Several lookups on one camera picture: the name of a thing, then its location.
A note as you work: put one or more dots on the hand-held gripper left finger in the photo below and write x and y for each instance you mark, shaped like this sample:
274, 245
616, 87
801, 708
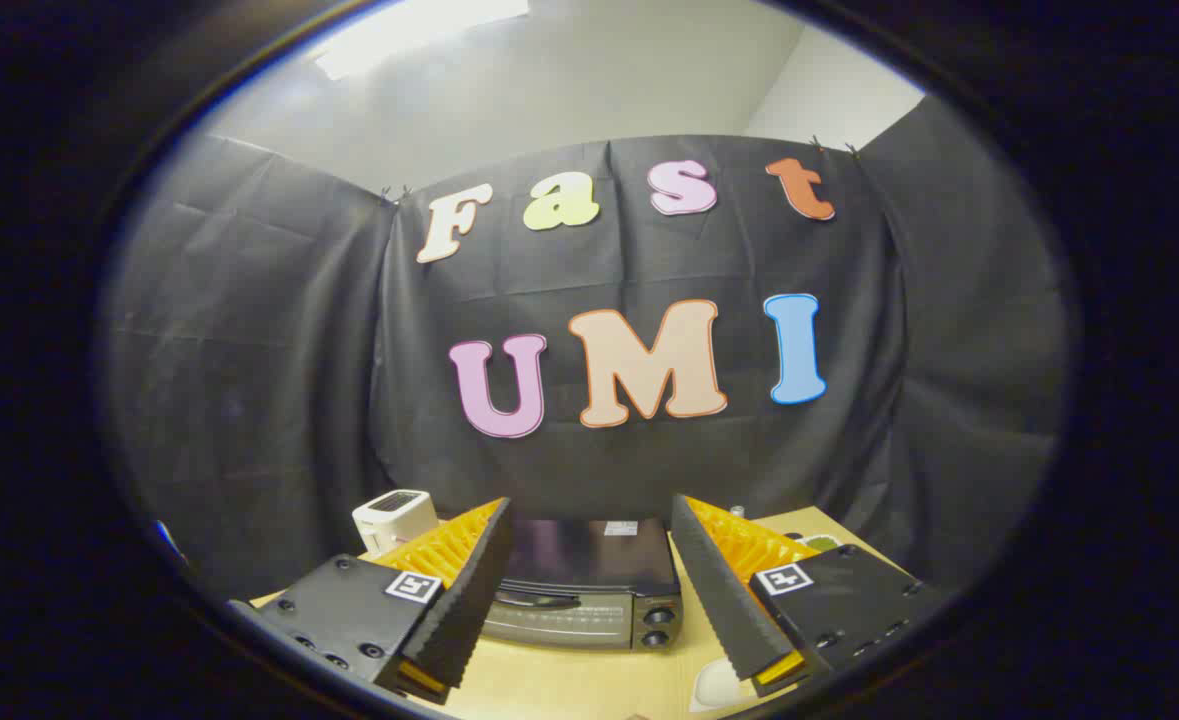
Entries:
469, 590

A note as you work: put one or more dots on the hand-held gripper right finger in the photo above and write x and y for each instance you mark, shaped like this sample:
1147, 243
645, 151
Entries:
714, 590

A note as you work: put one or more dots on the black toaster oven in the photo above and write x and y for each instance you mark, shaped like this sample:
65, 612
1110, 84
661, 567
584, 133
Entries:
589, 555

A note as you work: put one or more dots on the white oval plate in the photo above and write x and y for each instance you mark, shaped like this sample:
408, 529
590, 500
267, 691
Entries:
717, 688

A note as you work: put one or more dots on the white pop-up toaster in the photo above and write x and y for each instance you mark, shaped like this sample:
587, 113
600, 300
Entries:
394, 515

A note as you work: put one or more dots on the black backdrop cloth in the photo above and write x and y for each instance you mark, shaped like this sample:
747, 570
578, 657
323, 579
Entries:
249, 350

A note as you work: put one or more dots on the white divided condiment dish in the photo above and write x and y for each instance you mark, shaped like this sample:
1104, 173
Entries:
821, 543

